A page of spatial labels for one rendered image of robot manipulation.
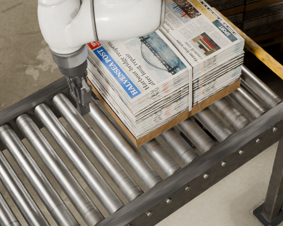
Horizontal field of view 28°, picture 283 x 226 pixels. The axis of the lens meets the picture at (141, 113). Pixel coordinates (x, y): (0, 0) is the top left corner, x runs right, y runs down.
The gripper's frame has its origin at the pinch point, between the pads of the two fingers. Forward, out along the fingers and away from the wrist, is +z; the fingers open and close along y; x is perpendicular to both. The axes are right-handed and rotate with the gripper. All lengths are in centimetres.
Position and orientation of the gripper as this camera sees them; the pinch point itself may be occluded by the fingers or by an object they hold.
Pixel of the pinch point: (83, 105)
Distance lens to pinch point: 157.6
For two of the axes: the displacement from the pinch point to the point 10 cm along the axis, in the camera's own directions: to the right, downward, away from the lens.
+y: -5.7, -6.4, 5.1
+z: 0.7, 5.8, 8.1
